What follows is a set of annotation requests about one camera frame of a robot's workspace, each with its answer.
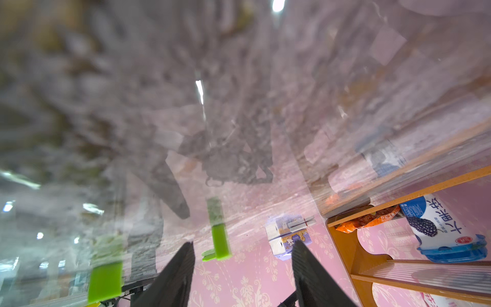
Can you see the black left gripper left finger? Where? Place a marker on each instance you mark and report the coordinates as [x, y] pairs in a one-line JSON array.
[[172, 286]]

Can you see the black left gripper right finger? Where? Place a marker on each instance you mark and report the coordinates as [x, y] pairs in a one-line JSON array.
[[314, 286]]

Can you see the green usb drive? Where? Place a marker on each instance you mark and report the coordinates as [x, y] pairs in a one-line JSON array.
[[221, 250], [106, 282]]

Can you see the green usb drive front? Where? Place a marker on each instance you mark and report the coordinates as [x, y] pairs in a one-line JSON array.
[[106, 282]]

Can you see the wooden shelf rack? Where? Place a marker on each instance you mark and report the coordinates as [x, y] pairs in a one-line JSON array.
[[467, 188]]

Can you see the purple tissue pack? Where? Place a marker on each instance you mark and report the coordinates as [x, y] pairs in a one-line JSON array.
[[284, 232]]

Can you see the orange chips bag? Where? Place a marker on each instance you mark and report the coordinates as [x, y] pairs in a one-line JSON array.
[[370, 220]]

